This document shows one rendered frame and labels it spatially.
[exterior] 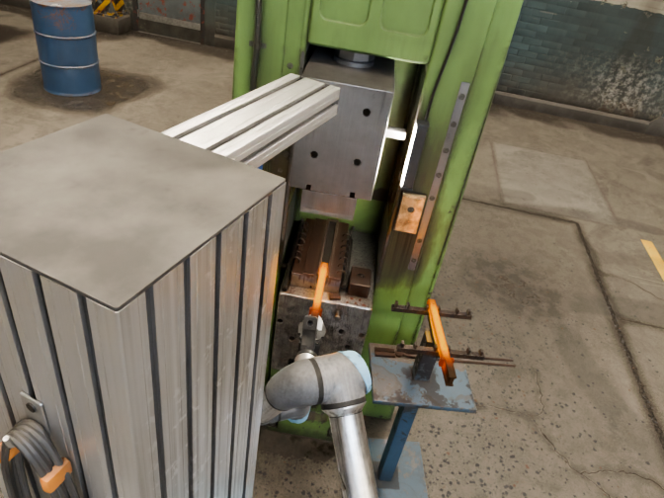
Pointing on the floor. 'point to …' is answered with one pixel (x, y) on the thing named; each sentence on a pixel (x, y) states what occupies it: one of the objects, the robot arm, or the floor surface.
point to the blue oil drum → (66, 46)
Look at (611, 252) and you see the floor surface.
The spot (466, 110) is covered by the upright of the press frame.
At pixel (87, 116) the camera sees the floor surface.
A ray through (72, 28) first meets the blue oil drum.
